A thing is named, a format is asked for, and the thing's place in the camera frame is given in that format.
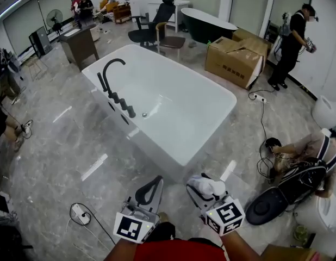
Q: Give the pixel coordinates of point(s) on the person's red shirt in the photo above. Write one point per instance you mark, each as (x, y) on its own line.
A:
(179, 251)

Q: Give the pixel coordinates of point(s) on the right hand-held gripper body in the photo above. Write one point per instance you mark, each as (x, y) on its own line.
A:
(225, 216)

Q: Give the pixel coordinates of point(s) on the person's right forearm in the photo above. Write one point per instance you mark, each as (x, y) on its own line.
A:
(238, 247)

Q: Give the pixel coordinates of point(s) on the black standing fan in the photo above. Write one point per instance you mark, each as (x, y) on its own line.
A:
(54, 19)

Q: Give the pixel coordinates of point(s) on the white rectangular bathtub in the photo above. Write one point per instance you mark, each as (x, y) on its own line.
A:
(170, 96)

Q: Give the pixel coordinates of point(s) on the large cardboard box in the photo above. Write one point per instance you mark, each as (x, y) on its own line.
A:
(233, 61)

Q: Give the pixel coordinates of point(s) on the white bottle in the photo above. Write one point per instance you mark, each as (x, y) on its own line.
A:
(207, 186)

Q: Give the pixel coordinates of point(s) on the wooden chair brown seat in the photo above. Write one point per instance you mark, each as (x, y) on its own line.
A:
(170, 41)

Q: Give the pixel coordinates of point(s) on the black oval bathtub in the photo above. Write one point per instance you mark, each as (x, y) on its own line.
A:
(208, 26)

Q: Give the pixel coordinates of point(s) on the black bathtub faucet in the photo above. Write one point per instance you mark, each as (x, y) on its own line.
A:
(111, 88)

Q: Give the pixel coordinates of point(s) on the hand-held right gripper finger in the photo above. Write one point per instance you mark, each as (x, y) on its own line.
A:
(196, 197)
(220, 196)

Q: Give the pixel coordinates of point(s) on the white toilet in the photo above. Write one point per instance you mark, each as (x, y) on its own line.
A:
(323, 213)
(324, 113)

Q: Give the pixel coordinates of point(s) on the person's left forearm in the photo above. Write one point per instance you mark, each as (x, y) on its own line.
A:
(121, 250)

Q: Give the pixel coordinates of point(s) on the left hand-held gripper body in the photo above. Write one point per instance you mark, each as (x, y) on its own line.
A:
(134, 219)

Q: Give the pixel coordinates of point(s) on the white table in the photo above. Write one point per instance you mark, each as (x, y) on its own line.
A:
(181, 5)

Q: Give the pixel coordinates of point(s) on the wooden shelf unit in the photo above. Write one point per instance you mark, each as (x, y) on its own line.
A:
(121, 12)

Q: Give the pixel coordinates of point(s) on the black computer tower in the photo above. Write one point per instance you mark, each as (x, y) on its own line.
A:
(40, 41)

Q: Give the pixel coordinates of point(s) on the black office chair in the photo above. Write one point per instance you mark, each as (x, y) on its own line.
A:
(154, 23)

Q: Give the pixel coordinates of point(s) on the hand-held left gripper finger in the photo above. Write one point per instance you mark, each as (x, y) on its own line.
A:
(158, 192)
(139, 193)

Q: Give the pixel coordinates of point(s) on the person's leg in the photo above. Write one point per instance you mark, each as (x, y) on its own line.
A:
(164, 228)

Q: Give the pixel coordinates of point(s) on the black backpack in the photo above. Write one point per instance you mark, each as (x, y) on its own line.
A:
(304, 179)

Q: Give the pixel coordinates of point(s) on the white power strip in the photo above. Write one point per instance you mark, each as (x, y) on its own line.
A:
(79, 213)
(257, 97)

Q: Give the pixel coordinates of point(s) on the dark wooden cabinet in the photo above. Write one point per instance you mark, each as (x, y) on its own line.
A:
(78, 46)

